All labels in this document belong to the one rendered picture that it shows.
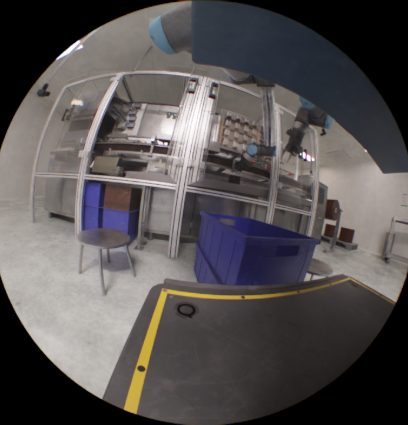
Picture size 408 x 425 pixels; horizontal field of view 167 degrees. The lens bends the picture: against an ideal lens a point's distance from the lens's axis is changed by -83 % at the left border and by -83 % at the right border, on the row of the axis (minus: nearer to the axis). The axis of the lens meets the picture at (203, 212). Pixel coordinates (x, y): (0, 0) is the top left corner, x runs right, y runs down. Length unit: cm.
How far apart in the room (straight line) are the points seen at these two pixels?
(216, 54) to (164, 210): 134
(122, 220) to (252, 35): 128
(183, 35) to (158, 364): 58
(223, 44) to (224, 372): 41
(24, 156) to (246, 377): 505
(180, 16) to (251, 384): 62
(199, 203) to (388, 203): 497
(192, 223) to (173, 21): 144
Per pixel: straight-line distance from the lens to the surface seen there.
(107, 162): 136
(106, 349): 58
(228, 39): 24
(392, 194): 513
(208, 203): 144
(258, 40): 23
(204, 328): 23
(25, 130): 498
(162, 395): 18
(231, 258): 46
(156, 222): 144
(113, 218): 130
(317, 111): 76
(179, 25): 42
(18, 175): 489
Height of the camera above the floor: 50
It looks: 5 degrees down
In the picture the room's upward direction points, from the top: 9 degrees clockwise
